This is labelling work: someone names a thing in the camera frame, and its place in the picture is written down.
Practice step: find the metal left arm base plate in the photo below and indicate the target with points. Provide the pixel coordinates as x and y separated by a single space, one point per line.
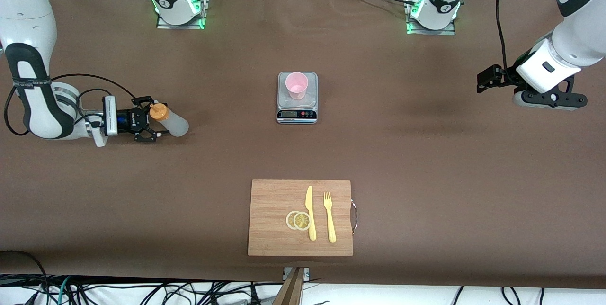
431 32

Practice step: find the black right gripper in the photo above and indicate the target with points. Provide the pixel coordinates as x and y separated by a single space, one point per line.
126 119

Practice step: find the yellow plastic fork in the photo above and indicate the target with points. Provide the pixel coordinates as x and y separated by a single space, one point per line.
331 229

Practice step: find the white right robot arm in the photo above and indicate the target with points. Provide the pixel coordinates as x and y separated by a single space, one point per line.
28 11

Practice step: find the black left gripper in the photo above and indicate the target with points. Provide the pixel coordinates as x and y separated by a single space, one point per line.
504 79

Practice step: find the yellow plastic knife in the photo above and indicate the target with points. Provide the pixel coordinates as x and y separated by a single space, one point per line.
309 201

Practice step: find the silver digital kitchen scale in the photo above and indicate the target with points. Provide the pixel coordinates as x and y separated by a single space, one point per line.
296 115

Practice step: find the translucent sauce bottle orange cap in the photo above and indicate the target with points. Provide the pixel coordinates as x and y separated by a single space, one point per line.
177 126

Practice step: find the wooden cutting board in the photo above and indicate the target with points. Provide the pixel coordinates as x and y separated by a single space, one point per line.
270 210

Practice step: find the pink plastic cup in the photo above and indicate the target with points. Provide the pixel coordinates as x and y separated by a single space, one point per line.
297 85

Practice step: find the lemon slice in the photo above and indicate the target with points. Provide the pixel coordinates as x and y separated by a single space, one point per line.
289 220
302 221

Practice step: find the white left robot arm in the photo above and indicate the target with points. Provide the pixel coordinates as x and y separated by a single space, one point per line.
577 35

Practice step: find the metal bracket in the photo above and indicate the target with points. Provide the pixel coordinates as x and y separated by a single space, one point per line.
307 274

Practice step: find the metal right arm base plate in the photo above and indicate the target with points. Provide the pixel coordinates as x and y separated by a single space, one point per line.
180 26

